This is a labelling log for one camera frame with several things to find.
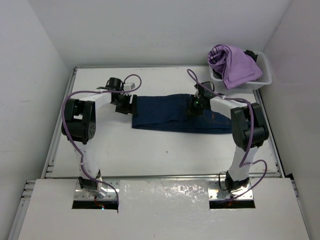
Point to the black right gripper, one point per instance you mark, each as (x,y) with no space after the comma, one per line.
(190,109)

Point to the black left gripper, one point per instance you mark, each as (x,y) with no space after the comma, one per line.
(129,108)

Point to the dark blue denim trousers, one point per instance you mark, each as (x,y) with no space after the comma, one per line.
(170,114)

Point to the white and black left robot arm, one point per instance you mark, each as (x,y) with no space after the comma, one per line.
(78,113)

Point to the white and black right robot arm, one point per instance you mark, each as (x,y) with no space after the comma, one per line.
(249,132)

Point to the purple folded garment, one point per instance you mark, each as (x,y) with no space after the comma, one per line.
(233,65)

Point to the black garment in basket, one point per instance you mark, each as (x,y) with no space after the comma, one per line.
(252,55)

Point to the white plastic basket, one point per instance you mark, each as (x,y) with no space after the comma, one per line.
(265,79)

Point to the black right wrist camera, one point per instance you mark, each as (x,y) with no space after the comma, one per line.
(205,90)

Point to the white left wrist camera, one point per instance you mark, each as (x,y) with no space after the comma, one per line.
(128,87)

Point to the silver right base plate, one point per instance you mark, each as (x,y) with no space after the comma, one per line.
(217,190)

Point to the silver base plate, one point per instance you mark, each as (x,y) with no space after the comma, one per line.
(217,190)
(87,190)

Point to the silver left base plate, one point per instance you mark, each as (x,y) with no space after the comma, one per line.
(87,190)

